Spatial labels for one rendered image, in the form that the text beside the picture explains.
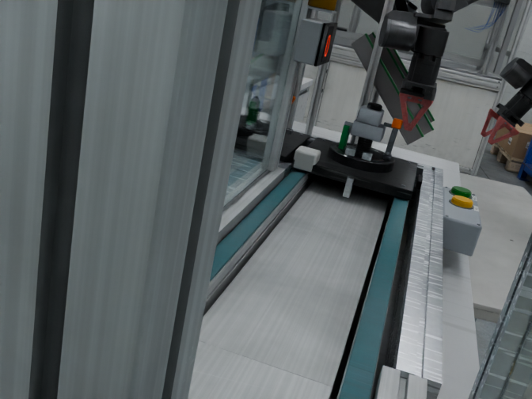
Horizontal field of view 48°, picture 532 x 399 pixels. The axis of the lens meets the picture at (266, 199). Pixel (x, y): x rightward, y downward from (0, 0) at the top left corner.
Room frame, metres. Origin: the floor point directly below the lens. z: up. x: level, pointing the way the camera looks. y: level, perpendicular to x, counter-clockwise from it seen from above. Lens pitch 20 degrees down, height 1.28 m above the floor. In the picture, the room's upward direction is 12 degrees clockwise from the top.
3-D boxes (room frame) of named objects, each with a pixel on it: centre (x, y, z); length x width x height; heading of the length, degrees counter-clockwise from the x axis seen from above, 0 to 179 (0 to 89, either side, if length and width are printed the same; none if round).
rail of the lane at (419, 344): (0.93, -0.27, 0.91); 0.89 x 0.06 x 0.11; 168
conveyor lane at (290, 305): (0.95, -0.09, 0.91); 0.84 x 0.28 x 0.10; 168
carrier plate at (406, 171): (1.24, -0.18, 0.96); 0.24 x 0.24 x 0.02; 78
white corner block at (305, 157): (1.16, -0.06, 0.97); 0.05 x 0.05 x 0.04; 78
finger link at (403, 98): (1.23, -0.26, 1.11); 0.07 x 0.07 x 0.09; 78
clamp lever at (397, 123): (1.23, -0.22, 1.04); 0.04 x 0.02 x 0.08; 78
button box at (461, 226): (1.11, -0.37, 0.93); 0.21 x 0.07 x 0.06; 168
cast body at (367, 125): (1.24, -0.17, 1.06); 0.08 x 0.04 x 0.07; 76
